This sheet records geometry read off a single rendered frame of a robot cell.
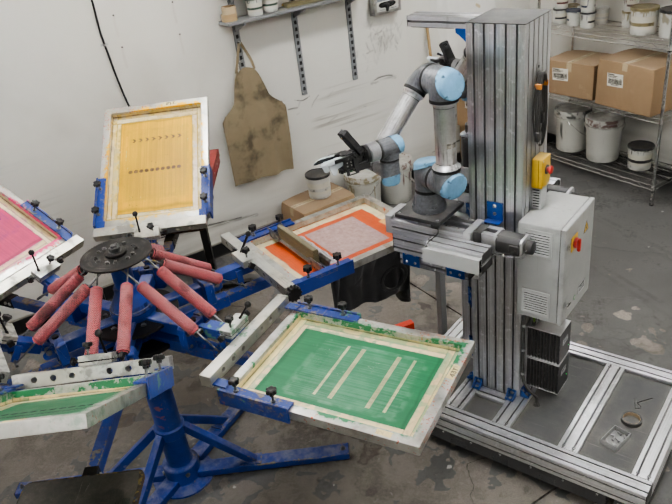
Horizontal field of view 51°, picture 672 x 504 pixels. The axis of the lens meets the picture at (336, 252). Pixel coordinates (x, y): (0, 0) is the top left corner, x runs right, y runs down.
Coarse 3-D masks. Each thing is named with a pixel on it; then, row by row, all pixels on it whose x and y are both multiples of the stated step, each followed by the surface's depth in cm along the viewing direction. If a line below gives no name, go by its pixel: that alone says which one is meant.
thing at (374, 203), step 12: (348, 204) 382; (360, 204) 387; (372, 204) 381; (384, 204) 376; (312, 216) 373; (324, 216) 376; (288, 228) 366; (252, 240) 357; (264, 240) 361; (372, 252) 332; (384, 252) 335; (276, 264) 333; (360, 264) 329; (288, 276) 322
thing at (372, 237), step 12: (372, 228) 361; (384, 228) 360; (348, 240) 353; (360, 240) 351; (372, 240) 350; (384, 240) 348; (348, 252) 342; (360, 252) 341; (288, 264) 338; (300, 264) 337
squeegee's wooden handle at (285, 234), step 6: (282, 228) 349; (282, 234) 350; (288, 234) 344; (294, 234) 342; (288, 240) 346; (294, 240) 340; (300, 240) 336; (294, 246) 342; (300, 246) 336; (306, 246) 330; (312, 246) 330; (300, 252) 339; (306, 252) 332; (312, 252) 326; (312, 258) 329; (318, 258) 329
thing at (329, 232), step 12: (348, 216) 376; (360, 216) 375; (372, 216) 373; (312, 228) 369; (324, 228) 367; (336, 228) 366; (348, 228) 364; (360, 228) 362; (312, 240) 357; (324, 240) 356; (336, 240) 354; (276, 252) 350; (288, 252) 349
